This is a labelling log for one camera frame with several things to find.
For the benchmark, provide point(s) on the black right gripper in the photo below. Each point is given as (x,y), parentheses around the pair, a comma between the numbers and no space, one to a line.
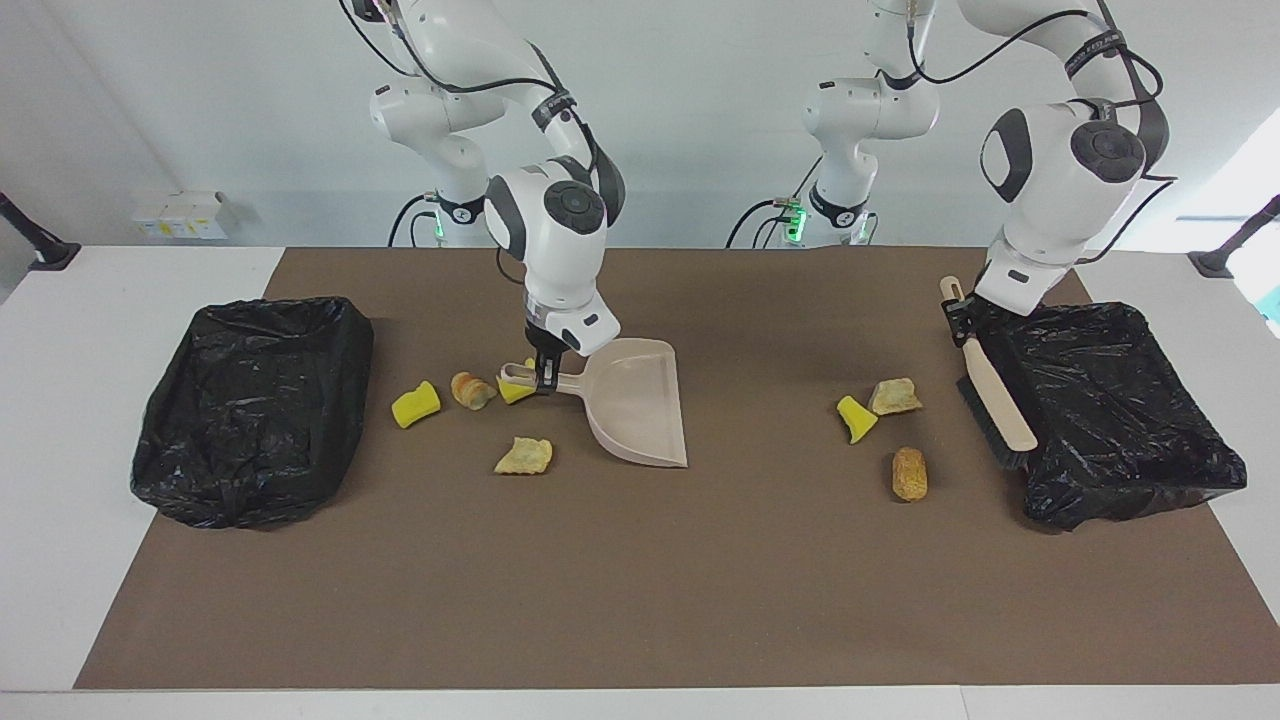
(545,347)

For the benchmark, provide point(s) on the brown textured cylinder piece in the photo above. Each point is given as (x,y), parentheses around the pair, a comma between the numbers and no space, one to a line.
(909,474)

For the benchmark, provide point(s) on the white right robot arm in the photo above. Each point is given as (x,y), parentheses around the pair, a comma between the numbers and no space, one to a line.
(555,250)

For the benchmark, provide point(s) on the brown table mat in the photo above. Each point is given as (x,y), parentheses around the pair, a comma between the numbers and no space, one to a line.
(700,580)

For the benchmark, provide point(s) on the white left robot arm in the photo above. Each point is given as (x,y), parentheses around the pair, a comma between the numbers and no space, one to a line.
(1050,170)

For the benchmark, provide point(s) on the white boxes with yellow labels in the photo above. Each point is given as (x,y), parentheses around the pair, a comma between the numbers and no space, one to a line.
(185,215)

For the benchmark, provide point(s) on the orange striped croissant piece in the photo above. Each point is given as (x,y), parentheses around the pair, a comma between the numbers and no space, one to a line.
(472,390)

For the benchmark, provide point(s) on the yellow sponge piece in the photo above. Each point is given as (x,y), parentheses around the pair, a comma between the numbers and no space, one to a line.
(515,392)
(856,418)
(414,405)

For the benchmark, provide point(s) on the black camera stand leg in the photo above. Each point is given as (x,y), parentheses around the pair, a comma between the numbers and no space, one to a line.
(1235,245)
(30,240)

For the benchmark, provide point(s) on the beige hand brush black bristles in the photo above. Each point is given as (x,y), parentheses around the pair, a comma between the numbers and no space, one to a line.
(990,390)

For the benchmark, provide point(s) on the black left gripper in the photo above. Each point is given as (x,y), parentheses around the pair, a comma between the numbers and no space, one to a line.
(975,305)

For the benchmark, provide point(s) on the beige bread chunk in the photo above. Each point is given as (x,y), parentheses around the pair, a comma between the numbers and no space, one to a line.
(895,397)
(523,456)

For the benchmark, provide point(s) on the black bag lined bin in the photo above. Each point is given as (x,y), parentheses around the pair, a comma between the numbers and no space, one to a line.
(250,420)
(1120,420)

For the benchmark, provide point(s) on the beige plastic dustpan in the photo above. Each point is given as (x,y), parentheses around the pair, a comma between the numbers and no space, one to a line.
(640,410)

